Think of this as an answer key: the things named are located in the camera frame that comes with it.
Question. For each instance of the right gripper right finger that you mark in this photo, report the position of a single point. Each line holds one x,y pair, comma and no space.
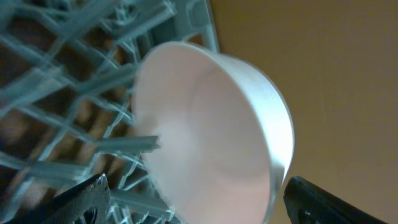
307,203

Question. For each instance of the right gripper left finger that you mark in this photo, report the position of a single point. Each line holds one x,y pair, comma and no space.
87,202

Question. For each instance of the small pink bowl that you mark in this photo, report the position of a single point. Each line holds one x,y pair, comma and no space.
225,132

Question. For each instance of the grey plastic dishwasher rack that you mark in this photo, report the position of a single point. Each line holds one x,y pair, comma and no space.
68,77

